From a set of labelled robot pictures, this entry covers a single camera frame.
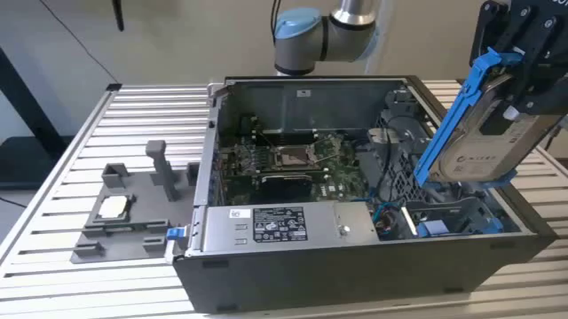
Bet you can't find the black stand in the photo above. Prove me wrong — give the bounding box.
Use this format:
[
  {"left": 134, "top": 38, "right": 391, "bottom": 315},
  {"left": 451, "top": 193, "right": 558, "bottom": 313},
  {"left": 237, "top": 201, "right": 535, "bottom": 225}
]
[{"left": 0, "top": 46, "right": 75, "bottom": 191}]

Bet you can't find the metal socket cover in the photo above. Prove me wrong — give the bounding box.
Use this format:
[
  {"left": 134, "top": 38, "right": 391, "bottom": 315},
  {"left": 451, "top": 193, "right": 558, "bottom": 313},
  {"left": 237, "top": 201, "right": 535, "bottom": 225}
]
[{"left": 308, "top": 134, "right": 345, "bottom": 160}]

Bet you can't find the hard disk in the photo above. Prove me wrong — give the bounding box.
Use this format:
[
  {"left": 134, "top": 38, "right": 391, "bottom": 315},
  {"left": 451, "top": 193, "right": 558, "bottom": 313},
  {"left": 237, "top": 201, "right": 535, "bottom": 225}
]
[{"left": 413, "top": 46, "right": 567, "bottom": 192}]

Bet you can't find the blue flat wire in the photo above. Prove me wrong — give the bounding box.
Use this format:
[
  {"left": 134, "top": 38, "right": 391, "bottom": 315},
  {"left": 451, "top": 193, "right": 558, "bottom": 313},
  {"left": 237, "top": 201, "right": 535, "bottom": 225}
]
[{"left": 353, "top": 187, "right": 405, "bottom": 222}]

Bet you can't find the CPU socket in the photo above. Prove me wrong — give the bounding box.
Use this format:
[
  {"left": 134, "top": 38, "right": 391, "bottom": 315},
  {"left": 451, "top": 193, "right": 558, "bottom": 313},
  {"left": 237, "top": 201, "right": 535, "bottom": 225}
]
[{"left": 274, "top": 144, "right": 313, "bottom": 167}]

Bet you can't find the perforated metal drive cage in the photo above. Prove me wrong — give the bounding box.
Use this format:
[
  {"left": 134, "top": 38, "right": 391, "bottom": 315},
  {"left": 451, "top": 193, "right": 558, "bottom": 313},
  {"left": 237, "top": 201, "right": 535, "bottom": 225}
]
[{"left": 359, "top": 89, "right": 449, "bottom": 204}]

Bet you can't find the black open PC case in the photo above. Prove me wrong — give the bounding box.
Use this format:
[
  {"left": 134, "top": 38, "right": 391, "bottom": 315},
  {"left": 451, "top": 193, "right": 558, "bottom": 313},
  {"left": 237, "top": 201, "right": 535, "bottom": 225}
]
[{"left": 163, "top": 74, "right": 560, "bottom": 315}]

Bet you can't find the silver CPU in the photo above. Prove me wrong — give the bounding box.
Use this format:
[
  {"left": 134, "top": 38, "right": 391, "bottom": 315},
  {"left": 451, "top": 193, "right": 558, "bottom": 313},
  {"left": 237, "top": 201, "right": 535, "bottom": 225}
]
[{"left": 97, "top": 195, "right": 131, "bottom": 219}]

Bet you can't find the silver power supply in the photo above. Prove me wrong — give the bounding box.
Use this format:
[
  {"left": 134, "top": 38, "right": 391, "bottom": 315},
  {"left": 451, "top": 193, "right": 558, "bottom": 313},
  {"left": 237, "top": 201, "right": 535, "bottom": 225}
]
[{"left": 202, "top": 201, "right": 381, "bottom": 253}]

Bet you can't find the green motherboard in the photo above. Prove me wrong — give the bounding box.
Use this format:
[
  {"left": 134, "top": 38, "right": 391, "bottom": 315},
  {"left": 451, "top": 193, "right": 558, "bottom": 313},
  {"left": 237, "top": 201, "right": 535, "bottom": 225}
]
[{"left": 217, "top": 129, "right": 379, "bottom": 203}]

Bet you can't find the metal disk bay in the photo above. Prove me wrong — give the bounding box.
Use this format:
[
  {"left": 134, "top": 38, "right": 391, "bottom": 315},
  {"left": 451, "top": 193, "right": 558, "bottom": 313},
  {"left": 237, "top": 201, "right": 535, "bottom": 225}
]
[{"left": 400, "top": 195, "right": 506, "bottom": 239}]

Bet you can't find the red yellow black wire bundle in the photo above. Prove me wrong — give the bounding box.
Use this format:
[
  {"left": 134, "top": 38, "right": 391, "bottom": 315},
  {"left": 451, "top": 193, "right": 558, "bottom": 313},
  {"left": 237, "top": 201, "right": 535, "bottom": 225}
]
[{"left": 377, "top": 206, "right": 403, "bottom": 235}]

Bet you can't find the thin black cable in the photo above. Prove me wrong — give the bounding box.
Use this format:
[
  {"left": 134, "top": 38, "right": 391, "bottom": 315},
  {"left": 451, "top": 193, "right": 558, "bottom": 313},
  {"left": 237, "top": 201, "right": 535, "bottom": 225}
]
[{"left": 45, "top": 0, "right": 122, "bottom": 84}]

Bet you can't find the grey parts rack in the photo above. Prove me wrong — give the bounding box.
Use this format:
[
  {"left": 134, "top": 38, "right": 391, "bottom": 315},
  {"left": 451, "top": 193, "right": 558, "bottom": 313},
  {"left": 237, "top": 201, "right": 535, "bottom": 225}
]
[{"left": 70, "top": 139, "right": 202, "bottom": 265}]

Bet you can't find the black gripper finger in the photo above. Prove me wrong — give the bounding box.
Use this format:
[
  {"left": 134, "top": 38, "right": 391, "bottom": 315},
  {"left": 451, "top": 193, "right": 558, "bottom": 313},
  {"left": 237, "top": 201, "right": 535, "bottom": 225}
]
[
  {"left": 482, "top": 3, "right": 568, "bottom": 136},
  {"left": 470, "top": 0, "right": 512, "bottom": 66}
]

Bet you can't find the black hanging object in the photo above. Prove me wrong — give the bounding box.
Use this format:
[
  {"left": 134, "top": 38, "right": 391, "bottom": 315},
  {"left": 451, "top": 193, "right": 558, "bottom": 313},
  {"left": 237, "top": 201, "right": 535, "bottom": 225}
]
[{"left": 110, "top": 0, "right": 126, "bottom": 33}]

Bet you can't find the blue case latch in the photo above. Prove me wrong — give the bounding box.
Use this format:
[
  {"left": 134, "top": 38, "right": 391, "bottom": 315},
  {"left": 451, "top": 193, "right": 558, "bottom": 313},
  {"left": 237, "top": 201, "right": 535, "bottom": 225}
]
[{"left": 166, "top": 225, "right": 189, "bottom": 241}]

